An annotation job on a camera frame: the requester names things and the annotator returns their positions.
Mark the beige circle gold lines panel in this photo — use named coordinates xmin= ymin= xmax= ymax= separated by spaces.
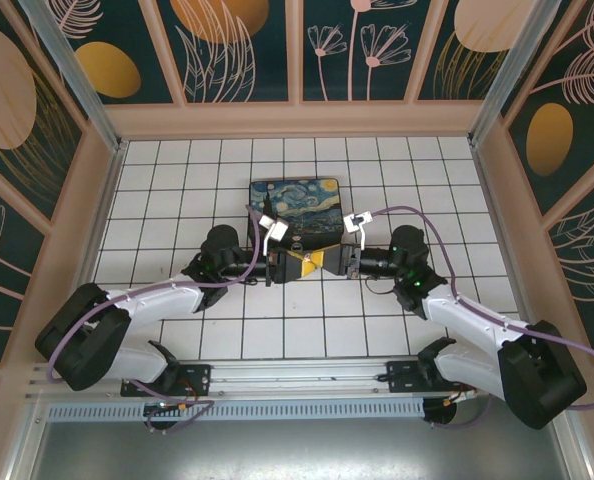
xmin=0 ymin=0 xmax=89 ymax=224
xmin=415 ymin=0 xmax=538 ymax=104

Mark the feather and orange oval panel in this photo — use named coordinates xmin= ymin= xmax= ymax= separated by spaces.
xmin=501 ymin=0 xmax=594 ymax=216

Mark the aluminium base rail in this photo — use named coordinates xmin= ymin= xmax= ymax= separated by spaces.
xmin=25 ymin=355 xmax=569 ymax=399

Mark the white feather wall panel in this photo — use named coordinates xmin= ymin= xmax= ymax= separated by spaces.
xmin=546 ymin=184 xmax=594 ymax=356

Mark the grey slotted cable duct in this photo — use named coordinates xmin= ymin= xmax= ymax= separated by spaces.
xmin=46 ymin=398 xmax=427 ymax=422

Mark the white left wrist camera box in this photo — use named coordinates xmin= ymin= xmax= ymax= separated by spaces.
xmin=259 ymin=214 xmax=289 ymax=256

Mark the single flower wall panel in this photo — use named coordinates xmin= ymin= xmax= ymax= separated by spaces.
xmin=0 ymin=154 xmax=48 ymax=351

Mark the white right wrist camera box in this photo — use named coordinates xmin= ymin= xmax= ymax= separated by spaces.
xmin=344 ymin=212 xmax=376 ymax=251

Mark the orange oval wall panel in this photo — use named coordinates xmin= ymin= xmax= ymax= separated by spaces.
xmin=56 ymin=0 xmax=184 ymax=106

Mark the black box starry night lid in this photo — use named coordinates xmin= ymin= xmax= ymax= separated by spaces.
xmin=246 ymin=175 xmax=344 ymax=254

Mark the orange circle leaf wall panel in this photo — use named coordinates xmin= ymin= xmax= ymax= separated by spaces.
xmin=156 ymin=0 xmax=301 ymax=106

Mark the aluminium corner post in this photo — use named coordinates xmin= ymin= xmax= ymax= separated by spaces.
xmin=468 ymin=0 xmax=571 ymax=147
xmin=19 ymin=0 xmax=128 ymax=154

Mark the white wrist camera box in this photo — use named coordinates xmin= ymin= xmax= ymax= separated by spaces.
xmin=344 ymin=212 xmax=376 ymax=251
xmin=259 ymin=214 xmax=289 ymax=256

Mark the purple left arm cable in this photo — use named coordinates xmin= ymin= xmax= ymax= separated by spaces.
xmin=45 ymin=202 xmax=258 ymax=437

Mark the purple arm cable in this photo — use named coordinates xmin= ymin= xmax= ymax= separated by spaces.
xmin=45 ymin=202 xmax=258 ymax=437
xmin=370 ymin=205 xmax=594 ymax=431

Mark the grey sheet metal panel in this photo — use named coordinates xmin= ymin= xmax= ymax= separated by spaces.
xmin=24 ymin=419 xmax=594 ymax=480

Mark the pink flowers wall panel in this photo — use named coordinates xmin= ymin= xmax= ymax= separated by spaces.
xmin=301 ymin=0 xmax=436 ymax=105

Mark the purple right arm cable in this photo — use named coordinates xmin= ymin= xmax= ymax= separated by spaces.
xmin=370 ymin=205 xmax=594 ymax=431

